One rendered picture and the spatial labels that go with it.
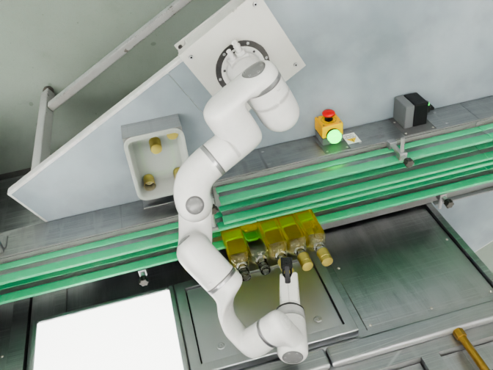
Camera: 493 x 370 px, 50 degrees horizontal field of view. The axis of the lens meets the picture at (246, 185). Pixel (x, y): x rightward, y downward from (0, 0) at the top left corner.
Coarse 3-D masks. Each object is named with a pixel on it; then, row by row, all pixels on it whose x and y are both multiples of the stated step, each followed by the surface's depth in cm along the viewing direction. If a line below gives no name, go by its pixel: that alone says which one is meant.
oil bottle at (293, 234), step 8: (288, 216) 163; (280, 224) 161; (288, 224) 161; (296, 224) 160; (288, 232) 158; (296, 232) 157; (288, 240) 155; (296, 240) 155; (304, 240) 155; (288, 248) 156; (296, 248) 154; (304, 248) 155
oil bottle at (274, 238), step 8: (264, 224) 161; (272, 224) 161; (264, 232) 159; (272, 232) 158; (280, 232) 158; (272, 240) 155; (280, 240) 155; (272, 248) 154; (280, 248) 153; (272, 256) 155
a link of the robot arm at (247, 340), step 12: (228, 276) 122; (240, 276) 124; (216, 288) 121; (228, 288) 121; (216, 300) 123; (228, 300) 122; (228, 312) 126; (228, 324) 126; (240, 324) 130; (252, 324) 127; (228, 336) 126; (240, 336) 127; (252, 336) 125; (240, 348) 126; (252, 348) 125; (264, 348) 124
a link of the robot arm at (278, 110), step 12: (264, 96) 118; (276, 96) 119; (288, 96) 122; (252, 108) 131; (264, 108) 121; (276, 108) 121; (288, 108) 122; (264, 120) 124; (276, 120) 123; (288, 120) 124
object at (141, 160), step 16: (176, 128) 152; (128, 144) 150; (144, 144) 159; (176, 144) 162; (128, 160) 153; (144, 160) 163; (160, 160) 164; (176, 160) 165; (160, 176) 167; (144, 192) 163; (160, 192) 163
